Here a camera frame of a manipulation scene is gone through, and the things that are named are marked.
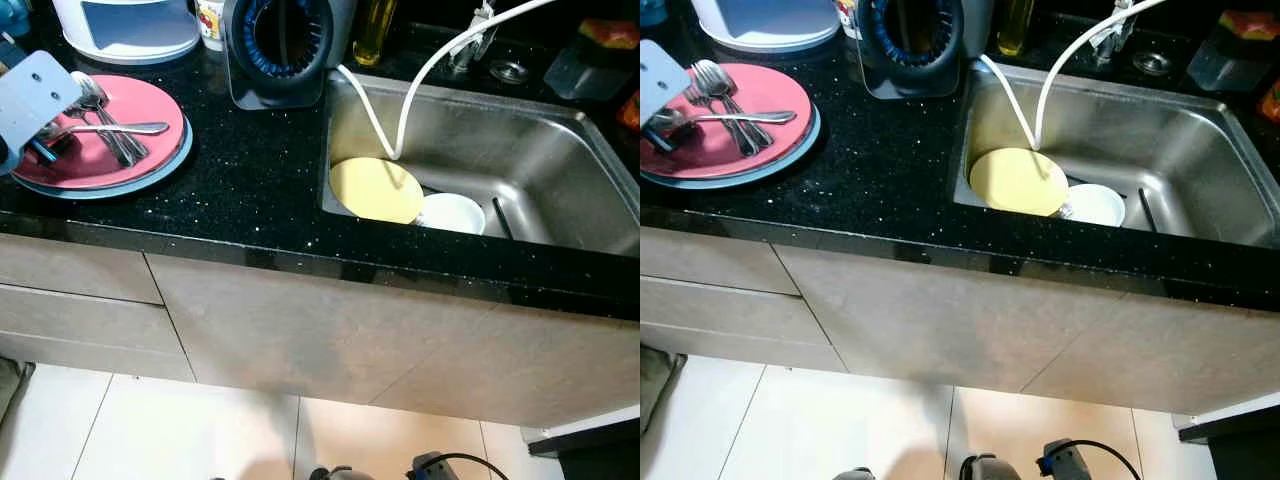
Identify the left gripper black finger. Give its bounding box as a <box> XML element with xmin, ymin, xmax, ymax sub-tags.
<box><xmin>30</xmin><ymin>134</ymin><xmax>77</xmax><ymax>167</ymax></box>
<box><xmin>647</xmin><ymin>124</ymin><xmax>694</xmax><ymax>154</ymax></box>

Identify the yellow plate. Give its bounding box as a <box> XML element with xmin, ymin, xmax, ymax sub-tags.
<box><xmin>968</xmin><ymin>147</ymin><xmax>1071</xmax><ymax>217</ymax></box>
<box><xmin>328</xmin><ymin>157</ymin><xmax>426</xmax><ymax>225</ymax></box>

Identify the black round kitchen appliance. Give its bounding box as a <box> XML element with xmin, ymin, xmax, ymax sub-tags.
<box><xmin>858</xmin><ymin>0</ymin><xmax>996</xmax><ymax>101</ymax></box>
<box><xmin>222</xmin><ymin>0</ymin><xmax>358</xmax><ymax>111</ymax></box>

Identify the clear plastic container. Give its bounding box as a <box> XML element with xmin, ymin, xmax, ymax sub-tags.
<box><xmin>1185</xmin><ymin>35</ymin><xmax>1279</xmax><ymax>93</ymax></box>
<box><xmin>545</xmin><ymin>35</ymin><xmax>641</xmax><ymax>101</ymax></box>

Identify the stainless steel sink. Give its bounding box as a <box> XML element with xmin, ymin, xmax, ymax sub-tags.
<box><xmin>955</xmin><ymin>60</ymin><xmax>1280</xmax><ymax>249</ymax></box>
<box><xmin>320</xmin><ymin>70</ymin><xmax>641</xmax><ymax>256</ymax></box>

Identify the shallow beige drawer front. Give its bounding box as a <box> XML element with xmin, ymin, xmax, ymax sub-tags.
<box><xmin>640</xmin><ymin>225</ymin><xmax>801</xmax><ymax>296</ymax></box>
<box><xmin>0</xmin><ymin>235</ymin><xmax>166</xmax><ymax>306</ymax></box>

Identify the orange red packet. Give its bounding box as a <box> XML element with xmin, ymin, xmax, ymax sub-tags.
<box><xmin>1215</xmin><ymin>10</ymin><xmax>1280</xmax><ymax>43</ymax></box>
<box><xmin>575</xmin><ymin>18</ymin><xmax>641</xmax><ymax>51</ymax></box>

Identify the light blue plate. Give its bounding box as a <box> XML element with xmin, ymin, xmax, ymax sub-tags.
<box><xmin>12</xmin><ymin>115</ymin><xmax>195</xmax><ymax>201</ymax></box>
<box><xmin>645</xmin><ymin>105</ymin><xmax>823</xmax><ymax>191</ymax></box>

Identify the white stacked plastic container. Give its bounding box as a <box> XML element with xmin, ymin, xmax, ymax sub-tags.
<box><xmin>690</xmin><ymin>0</ymin><xmax>841</xmax><ymax>54</ymax></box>
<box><xmin>52</xmin><ymin>0</ymin><xmax>201</xmax><ymax>66</ymax></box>

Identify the deep beige drawer front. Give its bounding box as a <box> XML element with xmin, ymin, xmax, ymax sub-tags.
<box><xmin>640</xmin><ymin>275</ymin><xmax>849</xmax><ymax>373</ymax></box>
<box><xmin>0</xmin><ymin>285</ymin><xmax>196</xmax><ymax>383</ymax></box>

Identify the metal faucet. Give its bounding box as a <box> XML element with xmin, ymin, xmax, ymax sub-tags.
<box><xmin>450</xmin><ymin>0</ymin><xmax>501</xmax><ymax>76</ymax></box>
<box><xmin>1090</xmin><ymin>0</ymin><xmax>1141</xmax><ymax>66</ymax></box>

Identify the white bowl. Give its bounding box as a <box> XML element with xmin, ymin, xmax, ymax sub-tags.
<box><xmin>1058</xmin><ymin>183</ymin><xmax>1128</xmax><ymax>228</ymax></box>
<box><xmin>415</xmin><ymin>193</ymin><xmax>488</xmax><ymax>236</ymax></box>

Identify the olive green fabric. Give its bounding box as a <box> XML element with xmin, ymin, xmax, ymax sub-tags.
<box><xmin>640</xmin><ymin>345</ymin><xmax>686</xmax><ymax>436</ymax></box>
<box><xmin>0</xmin><ymin>358</ymin><xmax>36</xmax><ymax>421</ymax></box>

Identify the yellow oil bottle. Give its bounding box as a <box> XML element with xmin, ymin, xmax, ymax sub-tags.
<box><xmin>995</xmin><ymin>0</ymin><xmax>1036</xmax><ymax>58</ymax></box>
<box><xmin>352</xmin><ymin>0</ymin><xmax>399</xmax><ymax>68</ymax></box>

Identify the black low cabinet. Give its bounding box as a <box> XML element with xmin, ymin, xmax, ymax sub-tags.
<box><xmin>1178</xmin><ymin>405</ymin><xmax>1280</xmax><ymax>480</ymax></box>
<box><xmin>520</xmin><ymin>405</ymin><xmax>641</xmax><ymax>480</ymax></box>

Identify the white hose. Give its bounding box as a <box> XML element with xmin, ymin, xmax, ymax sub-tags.
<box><xmin>335</xmin><ymin>0</ymin><xmax>561</xmax><ymax>161</ymax></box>
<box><xmin>978</xmin><ymin>0</ymin><xmax>1171</xmax><ymax>153</ymax></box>

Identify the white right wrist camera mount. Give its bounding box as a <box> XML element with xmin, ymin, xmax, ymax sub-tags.
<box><xmin>1037</xmin><ymin>440</ymin><xmax>1091</xmax><ymax>480</ymax></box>
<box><xmin>410</xmin><ymin>452</ymin><xmax>461</xmax><ymax>480</ymax></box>

